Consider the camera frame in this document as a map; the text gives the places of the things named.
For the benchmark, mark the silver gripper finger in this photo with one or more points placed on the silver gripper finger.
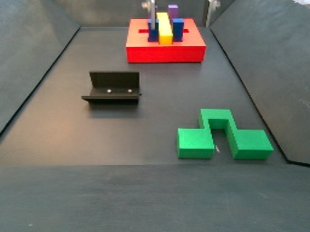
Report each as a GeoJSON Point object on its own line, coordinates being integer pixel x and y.
{"type": "Point", "coordinates": [212, 5]}
{"type": "Point", "coordinates": [148, 4]}

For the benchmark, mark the blue block right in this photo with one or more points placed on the blue block right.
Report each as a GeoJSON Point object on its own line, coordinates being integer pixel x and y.
{"type": "Point", "coordinates": [178, 25]}

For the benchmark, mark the blue block left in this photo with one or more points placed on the blue block left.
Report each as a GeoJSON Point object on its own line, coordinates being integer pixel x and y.
{"type": "Point", "coordinates": [152, 30]}

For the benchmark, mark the blue block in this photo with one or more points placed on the blue block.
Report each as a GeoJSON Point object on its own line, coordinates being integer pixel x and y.
{"type": "Point", "coordinates": [152, 30]}
{"type": "Point", "coordinates": [178, 25]}

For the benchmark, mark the yellow long block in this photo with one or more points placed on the yellow long block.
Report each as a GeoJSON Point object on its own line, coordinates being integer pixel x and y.
{"type": "Point", "coordinates": [166, 35]}

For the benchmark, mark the green zigzag object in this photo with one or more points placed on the green zigzag object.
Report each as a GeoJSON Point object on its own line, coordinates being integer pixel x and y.
{"type": "Point", "coordinates": [248, 144]}

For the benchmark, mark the purple block right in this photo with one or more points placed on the purple block right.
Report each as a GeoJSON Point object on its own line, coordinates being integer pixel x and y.
{"type": "Point", "coordinates": [172, 11]}

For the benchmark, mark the black angled fixture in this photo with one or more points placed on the black angled fixture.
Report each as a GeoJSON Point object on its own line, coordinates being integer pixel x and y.
{"type": "Point", "coordinates": [113, 86]}

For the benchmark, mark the red base board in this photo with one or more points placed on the red base board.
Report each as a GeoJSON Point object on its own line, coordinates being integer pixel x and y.
{"type": "Point", "coordinates": [143, 51]}

